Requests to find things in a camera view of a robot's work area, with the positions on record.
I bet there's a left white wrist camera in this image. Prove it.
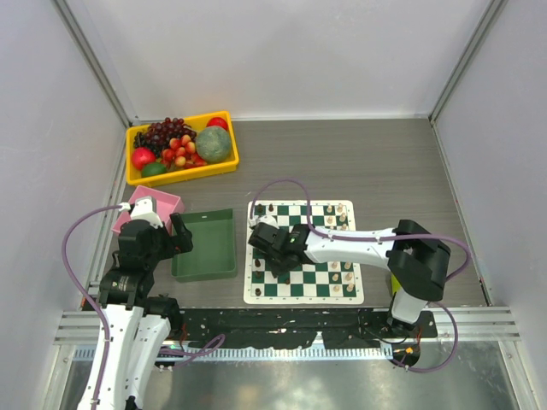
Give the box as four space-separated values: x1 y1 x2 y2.
120 196 163 228

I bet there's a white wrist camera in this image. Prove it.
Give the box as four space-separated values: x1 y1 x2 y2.
248 215 279 229
120 196 163 228

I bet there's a pink plastic box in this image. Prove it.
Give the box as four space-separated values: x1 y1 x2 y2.
112 185 185 234

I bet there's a purple cable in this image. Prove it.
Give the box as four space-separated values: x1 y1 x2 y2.
248 178 473 375
62 203 132 410

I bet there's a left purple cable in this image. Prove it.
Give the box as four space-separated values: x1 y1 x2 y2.
62 203 132 410

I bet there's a dark purple grape bunch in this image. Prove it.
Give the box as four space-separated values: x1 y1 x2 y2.
132 117 197 158

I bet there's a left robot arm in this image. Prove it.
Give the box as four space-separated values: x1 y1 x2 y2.
78 214 193 409

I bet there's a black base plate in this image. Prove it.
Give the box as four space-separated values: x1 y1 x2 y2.
169 307 438 349

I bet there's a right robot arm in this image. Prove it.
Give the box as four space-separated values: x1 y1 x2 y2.
248 216 451 337

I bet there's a red apple front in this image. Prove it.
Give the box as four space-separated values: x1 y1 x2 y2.
131 147 156 171

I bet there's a red yellow cherry bunch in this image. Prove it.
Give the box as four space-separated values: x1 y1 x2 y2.
160 135 207 171

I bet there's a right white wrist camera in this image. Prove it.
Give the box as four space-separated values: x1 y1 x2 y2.
248 215 279 229

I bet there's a green melon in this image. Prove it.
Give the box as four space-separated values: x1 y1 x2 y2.
196 126 232 163

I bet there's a green lime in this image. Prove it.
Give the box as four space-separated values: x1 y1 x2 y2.
141 162 168 178

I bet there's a green pear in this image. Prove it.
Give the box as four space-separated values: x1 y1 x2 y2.
391 275 400 295

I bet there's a white slotted cable duct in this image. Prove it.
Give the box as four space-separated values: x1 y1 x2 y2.
74 343 394 363

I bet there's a yellow plastic fruit bin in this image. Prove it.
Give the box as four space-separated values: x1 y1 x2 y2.
126 111 239 187

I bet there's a red apple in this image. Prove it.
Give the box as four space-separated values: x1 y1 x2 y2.
207 117 229 131
131 147 156 171

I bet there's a green plastic tray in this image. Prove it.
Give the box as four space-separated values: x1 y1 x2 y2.
171 208 238 283

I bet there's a red apple back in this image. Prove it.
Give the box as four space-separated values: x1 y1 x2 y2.
207 117 229 131

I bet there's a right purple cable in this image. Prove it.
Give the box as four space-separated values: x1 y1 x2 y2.
248 178 473 375

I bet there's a green white chess board mat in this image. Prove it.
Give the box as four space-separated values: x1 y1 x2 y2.
243 200 364 306

